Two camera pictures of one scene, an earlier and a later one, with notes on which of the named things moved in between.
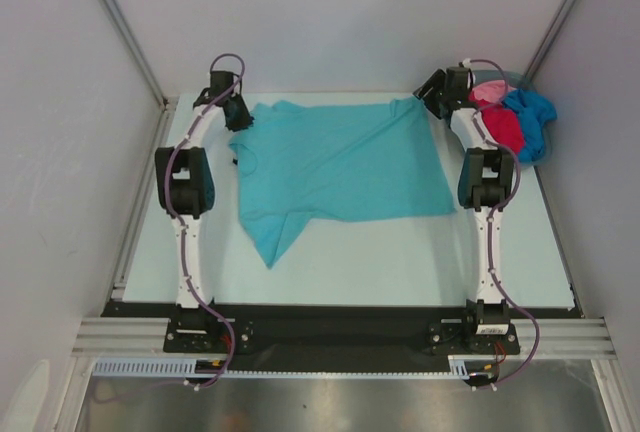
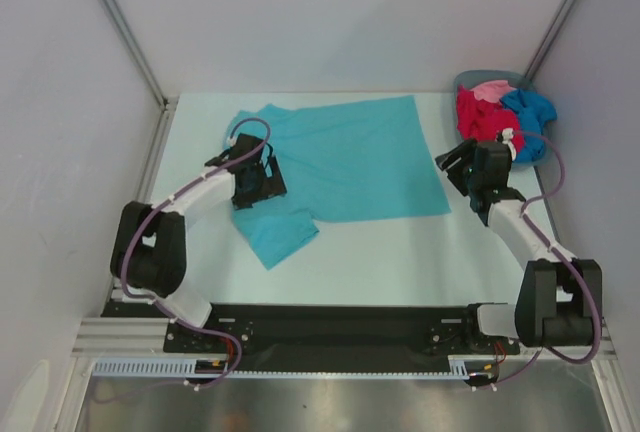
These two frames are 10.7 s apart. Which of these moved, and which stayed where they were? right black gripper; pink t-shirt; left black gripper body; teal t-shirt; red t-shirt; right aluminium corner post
Moved: left black gripper body; right black gripper
Stayed: pink t-shirt; red t-shirt; right aluminium corner post; teal t-shirt
